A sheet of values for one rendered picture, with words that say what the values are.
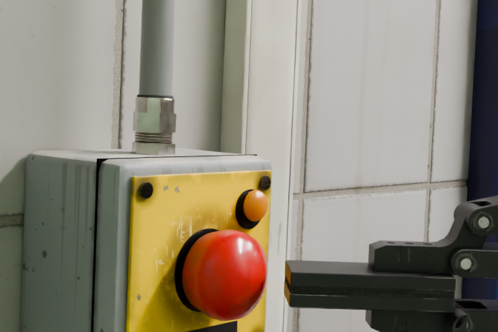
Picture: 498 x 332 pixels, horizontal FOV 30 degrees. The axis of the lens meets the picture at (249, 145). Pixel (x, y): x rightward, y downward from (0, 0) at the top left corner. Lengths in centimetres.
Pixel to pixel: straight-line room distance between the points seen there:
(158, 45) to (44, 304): 13
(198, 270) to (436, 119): 35
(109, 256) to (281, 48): 20
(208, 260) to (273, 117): 16
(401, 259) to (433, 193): 32
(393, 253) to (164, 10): 15
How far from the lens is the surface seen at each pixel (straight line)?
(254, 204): 43
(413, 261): 41
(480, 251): 41
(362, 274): 40
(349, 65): 62
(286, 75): 54
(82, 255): 41
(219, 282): 40
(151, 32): 44
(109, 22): 47
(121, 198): 39
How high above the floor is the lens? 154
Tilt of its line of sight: 3 degrees down
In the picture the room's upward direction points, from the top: 2 degrees clockwise
